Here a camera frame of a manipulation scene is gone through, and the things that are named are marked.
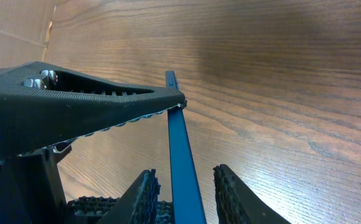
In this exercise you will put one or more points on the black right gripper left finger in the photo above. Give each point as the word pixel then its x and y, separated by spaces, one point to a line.
pixel 138 204

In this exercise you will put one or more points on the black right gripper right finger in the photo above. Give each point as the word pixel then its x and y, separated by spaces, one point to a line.
pixel 237 203

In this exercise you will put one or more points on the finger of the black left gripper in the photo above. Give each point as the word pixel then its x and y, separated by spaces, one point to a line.
pixel 43 105
pixel 90 209

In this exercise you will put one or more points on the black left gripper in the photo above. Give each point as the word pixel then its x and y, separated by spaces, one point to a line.
pixel 30 187

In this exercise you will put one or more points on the blue Galaxy smartphone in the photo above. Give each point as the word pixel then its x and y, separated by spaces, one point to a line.
pixel 186 196

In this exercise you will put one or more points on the brown cardboard panel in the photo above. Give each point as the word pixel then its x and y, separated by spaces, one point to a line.
pixel 23 30

